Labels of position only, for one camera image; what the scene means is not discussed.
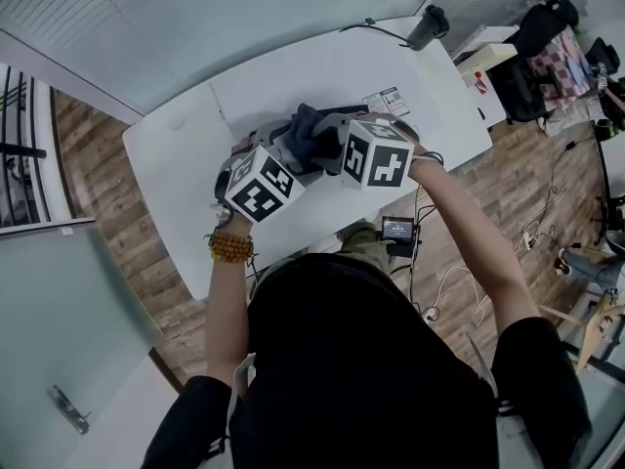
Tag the person's olive trousers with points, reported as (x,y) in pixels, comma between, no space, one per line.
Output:
(363,240)

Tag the person's right forearm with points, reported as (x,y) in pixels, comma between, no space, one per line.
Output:
(469,242)

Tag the white power strip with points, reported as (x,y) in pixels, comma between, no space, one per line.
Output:
(527,239)
(431,314)

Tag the person's left forearm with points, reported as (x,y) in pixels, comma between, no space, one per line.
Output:
(224,311)

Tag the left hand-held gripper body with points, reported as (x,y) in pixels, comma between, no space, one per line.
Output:
(261,188)

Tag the pink checkered cloth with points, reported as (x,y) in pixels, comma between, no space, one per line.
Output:
(561,66)

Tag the small white desk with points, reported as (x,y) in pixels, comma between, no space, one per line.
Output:
(469,100)

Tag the black metal railing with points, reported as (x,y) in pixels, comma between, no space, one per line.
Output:
(22,152)

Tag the dark blue cloth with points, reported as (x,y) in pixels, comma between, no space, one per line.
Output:
(303,135)

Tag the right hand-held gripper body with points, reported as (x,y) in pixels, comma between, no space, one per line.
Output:
(381,157)

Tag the wide window blind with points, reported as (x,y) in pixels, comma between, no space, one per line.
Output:
(195,8)

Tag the wooden stand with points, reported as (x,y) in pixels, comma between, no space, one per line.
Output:
(593,330)

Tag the black tumbler bottle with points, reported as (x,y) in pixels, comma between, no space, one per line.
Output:
(425,29)

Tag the person's black t-shirt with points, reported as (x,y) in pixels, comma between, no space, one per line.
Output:
(366,359)

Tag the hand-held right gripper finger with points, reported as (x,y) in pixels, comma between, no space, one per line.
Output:
(337,120)
(329,165)

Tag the red packet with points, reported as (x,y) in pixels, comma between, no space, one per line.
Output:
(482,87)

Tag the black office chair with jacket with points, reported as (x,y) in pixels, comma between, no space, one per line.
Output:
(527,91)

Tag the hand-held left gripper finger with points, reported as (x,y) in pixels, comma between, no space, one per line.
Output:
(271,129)
(311,178)

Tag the white bottle with red cap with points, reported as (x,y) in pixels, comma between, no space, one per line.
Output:
(478,77)

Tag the white table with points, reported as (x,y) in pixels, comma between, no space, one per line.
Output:
(161,188)

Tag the frosted glass door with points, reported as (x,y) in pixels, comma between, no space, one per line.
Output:
(58,311)

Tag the cream cardboard box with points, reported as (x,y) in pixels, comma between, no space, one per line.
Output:
(488,54)

